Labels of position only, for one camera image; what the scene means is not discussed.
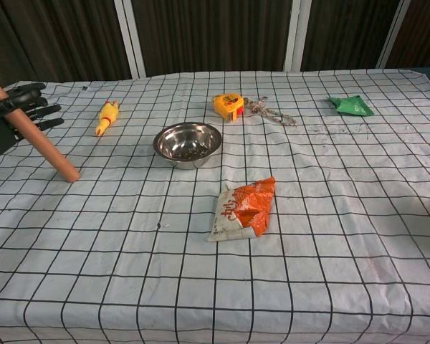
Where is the brown wooden rod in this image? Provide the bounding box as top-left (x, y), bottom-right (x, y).
top-left (0, 70), bottom-right (82, 184)

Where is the white black checked tablecloth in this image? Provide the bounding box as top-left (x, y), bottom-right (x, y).
top-left (0, 67), bottom-right (430, 344)

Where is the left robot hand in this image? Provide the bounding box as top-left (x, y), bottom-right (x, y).
top-left (0, 82), bottom-right (65, 164)

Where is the orange white snack bag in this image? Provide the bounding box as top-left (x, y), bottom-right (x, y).
top-left (206, 176), bottom-right (276, 243)

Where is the stainless steel bowl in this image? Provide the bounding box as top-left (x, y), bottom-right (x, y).
top-left (152, 122), bottom-right (223, 171)

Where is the white frame post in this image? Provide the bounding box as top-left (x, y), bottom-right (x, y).
top-left (113, 0), bottom-right (147, 79)
top-left (376, 0), bottom-right (411, 69)
top-left (283, 0), bottom-right (312, 72)

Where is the metal key chain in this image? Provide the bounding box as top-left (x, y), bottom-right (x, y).
top-left (244, 96), bottom-right (298, 127)

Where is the yellow rubber chicken toy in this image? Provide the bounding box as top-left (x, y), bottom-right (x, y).
top-left (94, 100), bottom-right (122, 138)

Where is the green snack packet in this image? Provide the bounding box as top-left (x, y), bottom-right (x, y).
top-left (325, 94), bottom-right (376, 117)

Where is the yellow tape measure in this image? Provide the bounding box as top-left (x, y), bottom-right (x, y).
top-left (212, 93), bottom-right (245, 123)

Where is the dark brown curtain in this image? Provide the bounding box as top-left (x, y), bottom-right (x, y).
top-left (0, 0), bottom-right (430, 98)

